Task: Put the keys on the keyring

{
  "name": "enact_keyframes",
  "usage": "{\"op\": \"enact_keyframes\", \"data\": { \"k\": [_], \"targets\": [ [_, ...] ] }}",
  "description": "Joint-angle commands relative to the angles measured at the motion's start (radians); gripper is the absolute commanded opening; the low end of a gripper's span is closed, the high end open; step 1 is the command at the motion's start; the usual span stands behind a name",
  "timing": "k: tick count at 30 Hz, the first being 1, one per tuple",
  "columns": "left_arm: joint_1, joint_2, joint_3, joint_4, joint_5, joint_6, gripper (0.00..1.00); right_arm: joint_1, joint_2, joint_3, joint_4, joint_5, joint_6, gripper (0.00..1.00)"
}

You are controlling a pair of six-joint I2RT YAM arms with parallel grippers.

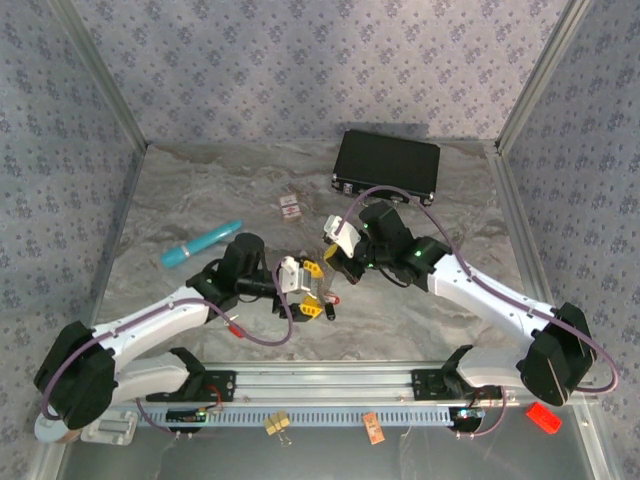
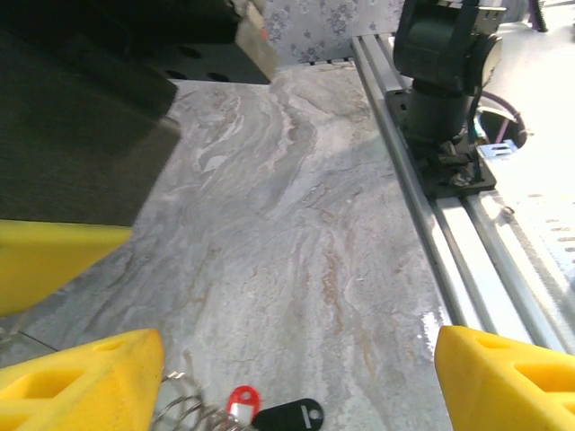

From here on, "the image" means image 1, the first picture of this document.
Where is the teal plastic tube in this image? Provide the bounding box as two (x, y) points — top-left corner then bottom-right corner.
(159, 219), (245, 270)

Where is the small red white card packet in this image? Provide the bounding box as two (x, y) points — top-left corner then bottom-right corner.
(278, 194), (303, 223)

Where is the tan binder clip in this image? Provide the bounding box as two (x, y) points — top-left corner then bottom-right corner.
(263, 410), (294, 446)

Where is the orange paper tag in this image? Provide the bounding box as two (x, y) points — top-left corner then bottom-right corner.
(362, 412), (386, 445)

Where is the left small circuit board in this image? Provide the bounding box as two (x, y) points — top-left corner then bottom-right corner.
(166, 407), (209, 426)

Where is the small circuit board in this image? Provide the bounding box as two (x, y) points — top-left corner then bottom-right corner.
(449, 407), (486, 426)
(166, 407), (209, 426)

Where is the right small circuit board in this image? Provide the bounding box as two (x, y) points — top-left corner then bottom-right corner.
(449, 407), (486, 426)

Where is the red plastic block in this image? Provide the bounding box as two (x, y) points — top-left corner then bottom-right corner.
(524, 401), (562, 435)

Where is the roll of tape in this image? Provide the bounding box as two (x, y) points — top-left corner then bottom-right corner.
(33, 414), (81, 445)

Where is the black case with metal handle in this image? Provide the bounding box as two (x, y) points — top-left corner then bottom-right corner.
(330, 128), (442, 206)

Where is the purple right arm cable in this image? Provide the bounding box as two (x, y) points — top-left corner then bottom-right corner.
(335, 185), (620, 392)

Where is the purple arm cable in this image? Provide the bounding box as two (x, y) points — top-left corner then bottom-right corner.
(40, 257), (296, 421)
(335, 185), (620, 392)

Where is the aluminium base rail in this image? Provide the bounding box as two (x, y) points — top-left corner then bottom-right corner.
(202, 360), (599, 407)

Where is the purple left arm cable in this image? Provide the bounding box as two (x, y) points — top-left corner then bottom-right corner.
(40, 257), (296, 421)

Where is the slotted grey cable duct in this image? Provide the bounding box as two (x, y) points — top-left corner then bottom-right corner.
(137, 402), (486, 429)

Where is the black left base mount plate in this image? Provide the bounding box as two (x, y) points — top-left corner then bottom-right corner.
(144, 368), (237, 404)

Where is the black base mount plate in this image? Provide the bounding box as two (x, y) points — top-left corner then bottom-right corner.
(144, 368), (237, 404)
(410, 368), (504, 401)

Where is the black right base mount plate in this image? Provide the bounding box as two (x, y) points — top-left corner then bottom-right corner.
(410, 368), (504, 401)

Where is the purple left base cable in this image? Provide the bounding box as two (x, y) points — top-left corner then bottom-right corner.
(135, 397), (197, 439)

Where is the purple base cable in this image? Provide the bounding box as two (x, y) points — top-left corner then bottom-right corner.
(135, 397), (197, 439)
(457, 388), (509, 439)

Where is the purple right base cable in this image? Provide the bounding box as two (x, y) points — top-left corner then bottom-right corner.
(457, 388), (509, 439)

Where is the grey metal bracket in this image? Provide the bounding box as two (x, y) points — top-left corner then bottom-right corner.
(79, 412), (139, 445)

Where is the aluminium frame post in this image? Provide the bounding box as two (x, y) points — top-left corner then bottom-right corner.
(49, 0), (151, 150)
(494, 0), (595, 154)

